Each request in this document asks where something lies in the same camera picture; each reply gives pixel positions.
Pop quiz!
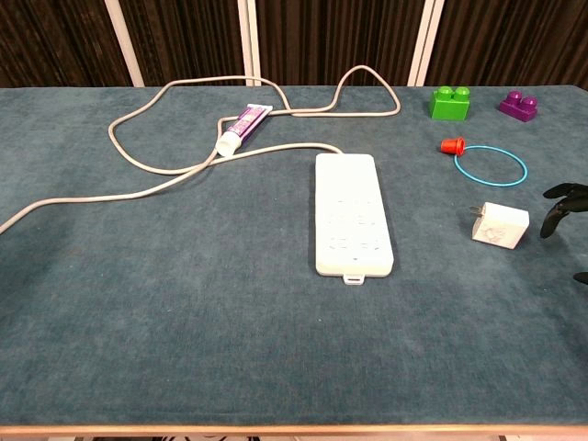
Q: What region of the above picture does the green toy building block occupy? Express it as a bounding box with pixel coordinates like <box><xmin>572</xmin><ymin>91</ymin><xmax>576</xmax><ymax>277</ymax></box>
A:
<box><xmin>428</xmin><ymin>85</ymin><xmax>473</xmax><ymax>122</ymax></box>

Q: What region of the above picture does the thin blue ring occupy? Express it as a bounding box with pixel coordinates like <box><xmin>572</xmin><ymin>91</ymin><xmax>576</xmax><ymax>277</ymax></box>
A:
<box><xmin>453</xmin><ymin>144</ymin><xmax>529</xmax><ymax>189</ymax></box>

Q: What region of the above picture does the white power strip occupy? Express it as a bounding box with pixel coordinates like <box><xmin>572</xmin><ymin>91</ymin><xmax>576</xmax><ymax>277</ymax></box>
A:
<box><xmin>314</xmin><ymin>153</ymin><xmax>395</xmax><ymax>287</ymax></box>

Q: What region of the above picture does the dark slatted screen panel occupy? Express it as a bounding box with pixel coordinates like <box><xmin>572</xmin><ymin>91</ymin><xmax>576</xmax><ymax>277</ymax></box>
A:
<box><xmin>0</xmin><ymin>0</ymin><xmax>134</xmax><ymax>88</ymax></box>
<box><xmin>426</xmin><ymin>0</ymin><xmax>588</xmax><ymax>91</ymax></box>
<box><xmin>252</xmin><ymin>0</ymin><xmax>426</xmax><ymax>87</ymax></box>
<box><xmin>118</xmin><ymin>0</ymin><xmax>252</xmax><ymax>87</ymax></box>

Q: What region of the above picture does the purple toy building block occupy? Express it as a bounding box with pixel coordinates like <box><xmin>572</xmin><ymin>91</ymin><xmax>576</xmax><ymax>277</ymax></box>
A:
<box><xmin>499</xmin><ymin>90</ymin><xmax>539</xmax><ymax>124</ymax></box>

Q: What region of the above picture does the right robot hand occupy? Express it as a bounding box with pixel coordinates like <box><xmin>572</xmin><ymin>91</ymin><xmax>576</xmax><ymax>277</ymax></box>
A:
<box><xmin>539</xmin><ymin>182</ymin><xmax>588</xmax><ymax>285</ymax></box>

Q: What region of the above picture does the purple and white toothpaste tube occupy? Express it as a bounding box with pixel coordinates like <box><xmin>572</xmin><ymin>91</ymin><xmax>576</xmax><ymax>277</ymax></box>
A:
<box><xmin>215</xmin><ymin>103</ymin><xmax>273</xmax><ymax>159</ymax></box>

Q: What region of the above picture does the grey-white power strip cord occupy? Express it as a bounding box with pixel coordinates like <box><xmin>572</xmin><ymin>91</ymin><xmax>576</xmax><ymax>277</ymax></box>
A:
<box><xmin>0</xmin><ymin>64</ymin><xmax>401</xmax><ymax>235</ymax></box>

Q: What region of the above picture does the teal fabric table mat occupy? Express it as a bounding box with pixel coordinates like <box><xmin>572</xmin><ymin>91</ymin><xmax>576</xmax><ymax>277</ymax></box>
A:
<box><xmin>0</xmin><ymin>84</ymin><xmax>588</xmax><ymax>428</ymax></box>

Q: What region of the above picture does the small red plastic cap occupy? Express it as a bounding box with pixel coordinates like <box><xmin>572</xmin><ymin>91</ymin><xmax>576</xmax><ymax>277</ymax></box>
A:
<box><xmin>440</xmin><ymin>136</ymin><xmax>468</xmax><ymax>156</ymax></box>

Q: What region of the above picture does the white screen frame post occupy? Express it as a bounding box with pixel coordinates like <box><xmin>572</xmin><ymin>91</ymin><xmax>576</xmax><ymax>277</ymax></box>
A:
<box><xmin>406</xmin><ymin>0</ymin><xmax>446</xmax><ymax>87</ymax></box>
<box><xmin>103</xmin><ymin>0</ymin><xmax>146</xmax><ymax>88</ymax></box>
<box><xmin>236</xmin><ymin>0</ymin><xmax>262</xmax><ymax>87</ymax></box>

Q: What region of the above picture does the white plug adapter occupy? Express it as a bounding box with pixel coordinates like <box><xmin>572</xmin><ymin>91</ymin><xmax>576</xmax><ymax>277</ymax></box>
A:
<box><xmin>467</xmin><ymin>201</ymin><xmax>531</xmax><ymax>251</ymax></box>

